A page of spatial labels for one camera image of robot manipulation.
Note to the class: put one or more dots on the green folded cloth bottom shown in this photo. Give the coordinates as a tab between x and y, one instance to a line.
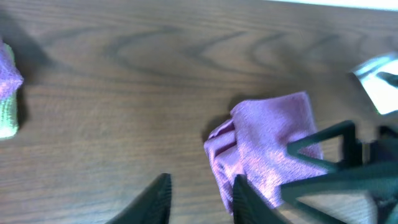
9	122

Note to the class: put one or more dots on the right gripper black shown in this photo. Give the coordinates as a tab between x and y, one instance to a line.
342	150

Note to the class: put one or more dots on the purple microfiber cloth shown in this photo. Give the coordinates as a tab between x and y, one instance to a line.
253	142

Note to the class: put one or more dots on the purple folded cloth in stack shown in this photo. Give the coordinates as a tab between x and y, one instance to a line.
11	78

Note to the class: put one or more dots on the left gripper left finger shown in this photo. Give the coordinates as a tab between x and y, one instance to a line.
151	206

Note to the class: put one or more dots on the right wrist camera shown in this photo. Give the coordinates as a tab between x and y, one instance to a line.
378	77

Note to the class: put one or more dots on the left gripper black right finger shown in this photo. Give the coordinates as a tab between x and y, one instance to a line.
248	207

